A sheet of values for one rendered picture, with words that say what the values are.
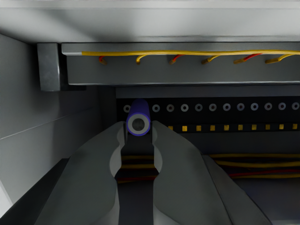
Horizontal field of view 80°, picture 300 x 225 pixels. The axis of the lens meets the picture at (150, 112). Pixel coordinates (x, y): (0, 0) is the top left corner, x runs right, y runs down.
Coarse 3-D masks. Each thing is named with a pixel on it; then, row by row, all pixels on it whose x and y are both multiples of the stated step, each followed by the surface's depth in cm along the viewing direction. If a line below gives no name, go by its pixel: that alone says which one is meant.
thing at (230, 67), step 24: (72, 72) 11; (96, 72) 11; (120, 72) 11; (144, 72) 11; (168, 72) 11; (192, 72) 11; (216, 72) 12; (240, 72) 12; (264, 72) 12; (288, 72) 12
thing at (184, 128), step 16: (256, 96) 26; (272, 96) 26; (288, 96) 26; (128, 112) 26; (160, 112) 26; (176, 112) 26; (192, 112) 26; (208, 112) 26; (224, 112) 26; (240, 112) 26; (256, 112) 26; (272, 112) 27; (288, 112) 27; (176, 128) 26; (192, 128) 26; (208, 128) 26; (224, 128) 26; (240, 128) 26; (256, 128) 27; (272, 128) 27; (288, 128) 27
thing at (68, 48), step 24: (72, 48) 10; (96, 48) 10; (120, 48) 11; (144, 48) 11; (168, 48) 11; (192, 48) 11; (216, 48) 11; (240, 48) 11; (264, 48) 11; (288, 48) 11
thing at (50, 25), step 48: (0, 0) 5; (48, 0) 6; (96, 0) 6; (144, 0) 6; (192, 0) 6; (240, 0) 6; (288, 0) 6; (0, 48) 9; (48, 48) 10; (0, 96) 8; (48, 96) 13; (144, 96) 25; (192, 96) 25; (240, 96) 26
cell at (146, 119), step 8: (136, 104) 16; (144, 104) 16; (136, 112) 13; (144, 112) 13; (128, 120) 13; (136, 120) 13; (144, 120) 13; (128, 128) 13; (136, 128) 13; (144, 128) 13
